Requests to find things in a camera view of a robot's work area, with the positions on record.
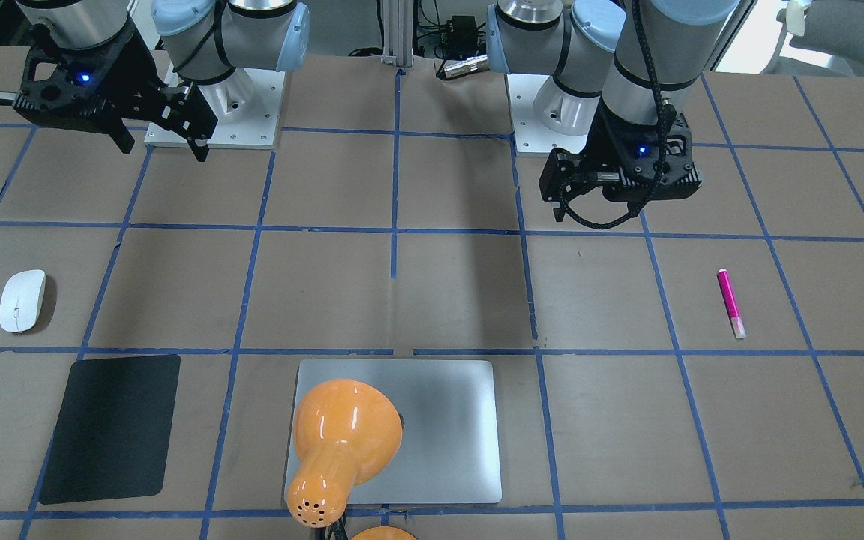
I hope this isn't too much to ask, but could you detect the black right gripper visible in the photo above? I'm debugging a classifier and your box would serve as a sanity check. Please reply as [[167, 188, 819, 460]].
[[11, 21, 218, 163]]

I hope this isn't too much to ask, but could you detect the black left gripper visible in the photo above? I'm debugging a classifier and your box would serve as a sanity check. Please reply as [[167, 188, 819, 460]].
[[538, 103, 702, 224]]

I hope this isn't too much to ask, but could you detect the pink marker pen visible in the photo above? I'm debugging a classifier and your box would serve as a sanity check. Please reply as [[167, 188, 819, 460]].
[[716, 268, 747, 341]]

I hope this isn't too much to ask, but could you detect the white computer mouse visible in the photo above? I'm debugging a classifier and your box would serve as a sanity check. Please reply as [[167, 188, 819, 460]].
[[0, 269, 46, 334]]

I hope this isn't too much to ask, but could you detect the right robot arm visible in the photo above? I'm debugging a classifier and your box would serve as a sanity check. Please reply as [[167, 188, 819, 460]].
[[0, 1, 310, 161]]

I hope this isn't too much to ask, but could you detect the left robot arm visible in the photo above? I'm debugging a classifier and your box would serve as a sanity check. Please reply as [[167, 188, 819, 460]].
[[486, 1, 737, 230]]

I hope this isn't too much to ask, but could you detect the black mousepad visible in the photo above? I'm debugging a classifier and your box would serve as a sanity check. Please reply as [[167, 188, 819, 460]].
[[38, 353, 181, 505]]

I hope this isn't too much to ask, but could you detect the silver laptop notebook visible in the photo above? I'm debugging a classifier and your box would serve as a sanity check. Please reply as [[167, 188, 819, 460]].
[[295, 358, 502, 506]]

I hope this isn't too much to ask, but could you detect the orange desk lamp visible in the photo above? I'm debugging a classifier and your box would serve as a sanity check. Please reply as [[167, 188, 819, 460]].
[[284, 379, 404, 539]]

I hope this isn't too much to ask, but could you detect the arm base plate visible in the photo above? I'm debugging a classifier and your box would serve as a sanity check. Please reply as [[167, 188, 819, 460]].
[[202, 68, 286, 150], [506, 73, 601, 158]]

